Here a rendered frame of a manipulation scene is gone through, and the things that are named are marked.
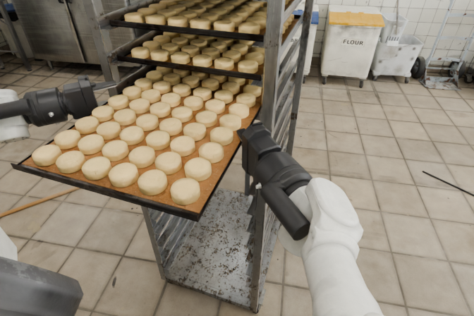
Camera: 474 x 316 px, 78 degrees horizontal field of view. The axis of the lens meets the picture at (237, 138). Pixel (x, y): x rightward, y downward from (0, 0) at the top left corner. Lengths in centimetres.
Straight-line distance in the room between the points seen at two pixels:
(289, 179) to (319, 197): 8
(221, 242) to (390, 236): 102
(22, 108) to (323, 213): 68
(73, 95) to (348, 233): 69
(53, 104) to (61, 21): 323
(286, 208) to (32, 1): 394
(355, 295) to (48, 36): 411
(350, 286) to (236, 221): 140
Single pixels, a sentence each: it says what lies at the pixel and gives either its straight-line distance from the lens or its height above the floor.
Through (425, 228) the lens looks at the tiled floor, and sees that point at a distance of 223.
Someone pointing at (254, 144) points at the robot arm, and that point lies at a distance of 56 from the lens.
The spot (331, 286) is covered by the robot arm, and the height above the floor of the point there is 120.
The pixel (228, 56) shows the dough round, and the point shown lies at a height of 124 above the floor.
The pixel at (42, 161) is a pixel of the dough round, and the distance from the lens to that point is 68.
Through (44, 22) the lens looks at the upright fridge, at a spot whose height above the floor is 62.
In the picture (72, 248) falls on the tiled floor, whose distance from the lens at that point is 205.
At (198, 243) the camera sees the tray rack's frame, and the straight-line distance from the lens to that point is 167.
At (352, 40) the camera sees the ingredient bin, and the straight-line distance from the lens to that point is 347.
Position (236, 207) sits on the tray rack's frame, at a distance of 181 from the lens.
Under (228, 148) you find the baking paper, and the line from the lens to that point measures 62.
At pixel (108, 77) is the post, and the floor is 118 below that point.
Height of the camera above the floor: 152
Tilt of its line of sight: 36 degrees down
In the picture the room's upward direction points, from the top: straight up
